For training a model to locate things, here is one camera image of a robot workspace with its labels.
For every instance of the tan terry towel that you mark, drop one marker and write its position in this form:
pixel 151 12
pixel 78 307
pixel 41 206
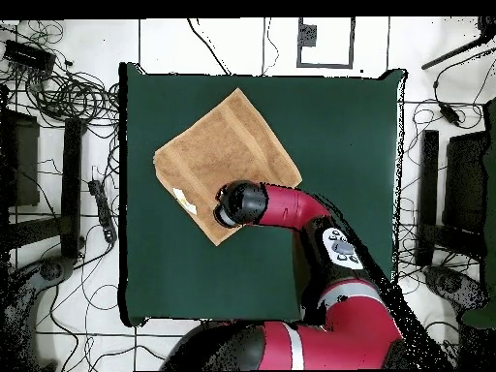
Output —
pixel 221 151

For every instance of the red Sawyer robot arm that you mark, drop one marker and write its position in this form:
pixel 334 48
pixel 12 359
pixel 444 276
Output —
pixel 290 205

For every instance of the dark green table cloth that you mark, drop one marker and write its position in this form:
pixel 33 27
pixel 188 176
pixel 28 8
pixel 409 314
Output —
pixel 193 279

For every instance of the black power strip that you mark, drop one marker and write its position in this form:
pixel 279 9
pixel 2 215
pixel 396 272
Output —
pixel 104 211

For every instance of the black stand bar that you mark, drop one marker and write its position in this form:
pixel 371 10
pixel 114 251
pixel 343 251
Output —
pixel 428 186
pixel 71 186

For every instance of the grey wheeled base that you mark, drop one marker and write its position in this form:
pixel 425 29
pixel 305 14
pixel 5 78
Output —
pixel 449 283
pixel 52 269

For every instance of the black square block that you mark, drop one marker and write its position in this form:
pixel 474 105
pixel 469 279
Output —
pixel 23 162
pixel 465 182

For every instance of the black power adapter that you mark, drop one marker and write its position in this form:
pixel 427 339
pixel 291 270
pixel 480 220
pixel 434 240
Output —
pixel 449 114

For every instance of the black tripod rod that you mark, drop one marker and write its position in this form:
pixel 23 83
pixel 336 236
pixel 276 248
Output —
pixel 449 54

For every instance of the black electronics box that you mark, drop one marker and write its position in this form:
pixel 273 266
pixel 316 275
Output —
pixel 29 56

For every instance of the grey floor frame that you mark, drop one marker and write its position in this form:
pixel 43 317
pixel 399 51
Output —
pixel 352 42

